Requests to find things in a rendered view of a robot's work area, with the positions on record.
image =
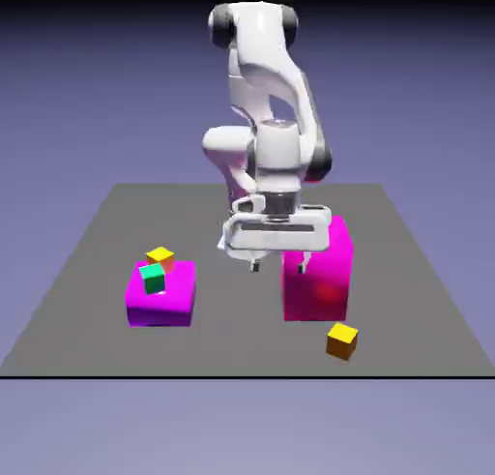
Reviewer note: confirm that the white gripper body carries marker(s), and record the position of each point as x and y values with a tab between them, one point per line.
278	239

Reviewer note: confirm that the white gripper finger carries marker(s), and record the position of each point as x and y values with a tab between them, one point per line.
303	261
255	265

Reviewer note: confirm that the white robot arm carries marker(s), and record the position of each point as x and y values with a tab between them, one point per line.
270	95

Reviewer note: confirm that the small yellow cube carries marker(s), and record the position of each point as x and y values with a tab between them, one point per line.
342	341
162	256

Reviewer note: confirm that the small green cube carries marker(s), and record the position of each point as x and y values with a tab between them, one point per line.
153	279

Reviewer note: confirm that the tall magenta box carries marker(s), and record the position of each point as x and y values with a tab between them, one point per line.
319	285

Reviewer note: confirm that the large magenta box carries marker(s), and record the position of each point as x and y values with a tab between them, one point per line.
160	301

